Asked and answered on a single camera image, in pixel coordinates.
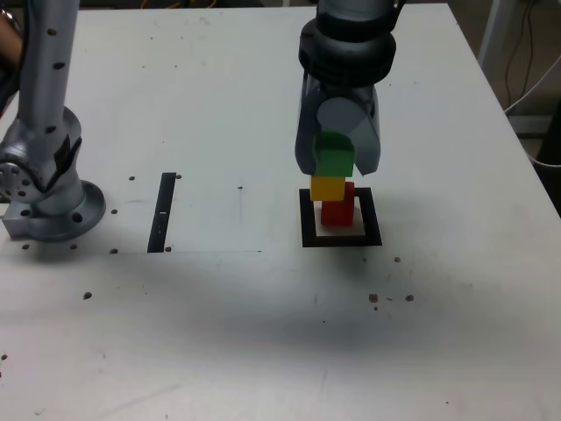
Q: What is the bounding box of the thin black hanging cable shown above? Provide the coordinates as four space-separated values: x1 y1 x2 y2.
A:
503 0 534 110

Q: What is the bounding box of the black tape strip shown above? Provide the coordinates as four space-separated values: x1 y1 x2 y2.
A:
146 172 178 254

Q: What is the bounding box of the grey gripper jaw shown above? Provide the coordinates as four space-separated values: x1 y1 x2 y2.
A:
294 73 326 177
316 86 383 179

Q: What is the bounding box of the black tape square outline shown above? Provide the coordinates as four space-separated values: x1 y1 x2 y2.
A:
298 187 383 249

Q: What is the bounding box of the white metal frame leg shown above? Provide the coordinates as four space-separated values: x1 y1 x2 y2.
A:
476 0 504 67

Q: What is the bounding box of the dark grey box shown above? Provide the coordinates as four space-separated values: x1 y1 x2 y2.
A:
507 114 561 139

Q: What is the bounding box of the white cable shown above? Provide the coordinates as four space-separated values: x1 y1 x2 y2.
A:
502 56 561 116
523 139 561 168

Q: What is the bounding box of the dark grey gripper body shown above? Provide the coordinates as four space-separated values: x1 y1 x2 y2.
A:
304 74 376 115

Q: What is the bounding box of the yellow cube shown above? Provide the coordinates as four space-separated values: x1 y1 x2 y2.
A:
309 175 346 202

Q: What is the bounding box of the red cube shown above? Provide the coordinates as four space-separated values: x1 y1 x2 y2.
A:
320 182 356 228

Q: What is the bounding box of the green cube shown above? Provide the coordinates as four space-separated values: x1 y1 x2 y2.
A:
315 130 355 178

